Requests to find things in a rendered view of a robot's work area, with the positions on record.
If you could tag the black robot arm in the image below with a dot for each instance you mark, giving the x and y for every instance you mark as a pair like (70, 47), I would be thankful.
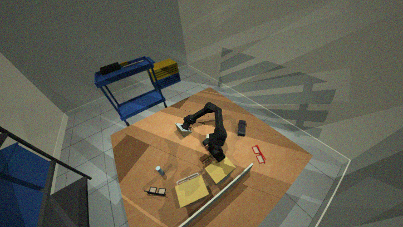
(216, 139)

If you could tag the black-framed glasses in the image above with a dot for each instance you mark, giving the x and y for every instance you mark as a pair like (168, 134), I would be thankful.
(153, 191)

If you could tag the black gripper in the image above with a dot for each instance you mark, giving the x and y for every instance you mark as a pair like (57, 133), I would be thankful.
(206, 142)

